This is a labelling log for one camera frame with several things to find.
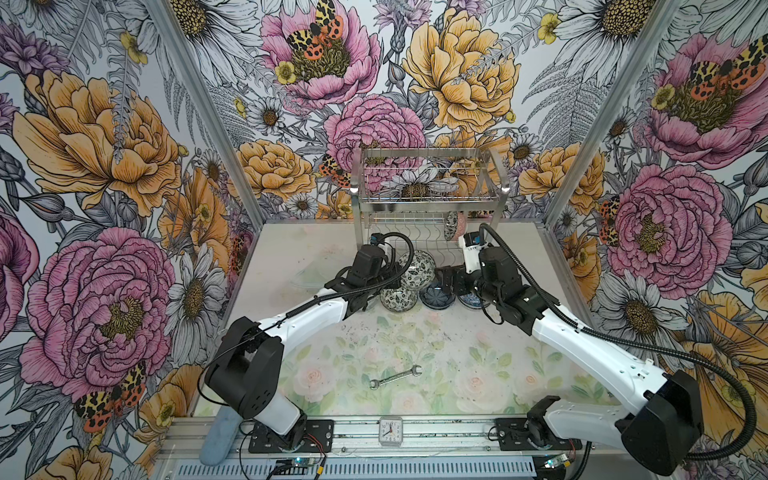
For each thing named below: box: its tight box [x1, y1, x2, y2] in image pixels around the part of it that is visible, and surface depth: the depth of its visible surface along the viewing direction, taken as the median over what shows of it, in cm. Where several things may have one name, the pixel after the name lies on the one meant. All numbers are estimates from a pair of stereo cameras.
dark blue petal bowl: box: [418, 284, 456, 310], surface depth 98 cm
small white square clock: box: [379, 417, 404, 447], surface depth 75 cm
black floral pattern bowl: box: [380, 287, 419, 312], surface depth 100 cm
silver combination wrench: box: [369, 364, 423, 390], surface depth 85 cm
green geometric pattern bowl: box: [398, 249, 437, 290], surface depth 89 cm
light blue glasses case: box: [199, 405, 243, 466], surface depth 73 cm
